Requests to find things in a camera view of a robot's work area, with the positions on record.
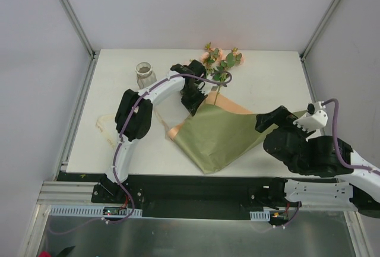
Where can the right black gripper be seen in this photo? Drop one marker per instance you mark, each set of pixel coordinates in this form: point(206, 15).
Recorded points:
point(281, 120)

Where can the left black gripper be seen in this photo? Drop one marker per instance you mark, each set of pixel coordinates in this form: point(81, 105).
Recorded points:
point(193, 100)

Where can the red black object bottom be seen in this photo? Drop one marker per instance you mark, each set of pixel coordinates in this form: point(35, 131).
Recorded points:
point(63, 253)

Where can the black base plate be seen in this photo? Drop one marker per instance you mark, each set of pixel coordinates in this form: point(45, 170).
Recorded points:
point(190, 197)

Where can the aluminium frame post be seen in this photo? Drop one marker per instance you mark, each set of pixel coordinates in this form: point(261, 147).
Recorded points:
point(76, 25)
point(333, 6)

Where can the left aluminium frame post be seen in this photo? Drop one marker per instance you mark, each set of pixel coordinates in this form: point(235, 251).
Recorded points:
point(76, 25)

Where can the aluminium front rail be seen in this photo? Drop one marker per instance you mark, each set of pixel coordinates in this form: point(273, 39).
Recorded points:
point(71, 193)

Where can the right white cable duct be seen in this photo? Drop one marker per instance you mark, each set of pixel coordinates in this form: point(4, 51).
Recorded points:
point(260, 215)

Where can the pink flower bouquet green leaves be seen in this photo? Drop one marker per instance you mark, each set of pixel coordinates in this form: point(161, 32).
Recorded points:
point(217, 64)

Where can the green wrapping paper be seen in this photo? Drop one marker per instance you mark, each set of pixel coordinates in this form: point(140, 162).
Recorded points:
point(216, 136)

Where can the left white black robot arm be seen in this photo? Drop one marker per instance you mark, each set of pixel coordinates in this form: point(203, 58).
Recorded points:
point(134, 115)

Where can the white cable duct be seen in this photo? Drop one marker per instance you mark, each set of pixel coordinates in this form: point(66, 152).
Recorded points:
point(94, 211)
point(260, 215)

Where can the orange wrapping paper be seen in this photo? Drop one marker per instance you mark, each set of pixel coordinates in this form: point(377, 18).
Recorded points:
point(218, 100)

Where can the white ribbed ceramic vase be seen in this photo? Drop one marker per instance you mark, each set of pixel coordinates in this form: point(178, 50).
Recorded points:
point(145, 75)

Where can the left white cable duct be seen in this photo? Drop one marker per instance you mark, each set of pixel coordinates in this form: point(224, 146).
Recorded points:
point(94, 211)

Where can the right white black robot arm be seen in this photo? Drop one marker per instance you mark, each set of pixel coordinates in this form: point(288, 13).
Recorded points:
point(309, 146)

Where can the right aluminium frame post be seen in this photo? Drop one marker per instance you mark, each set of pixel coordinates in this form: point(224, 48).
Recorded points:
point(333, 6)

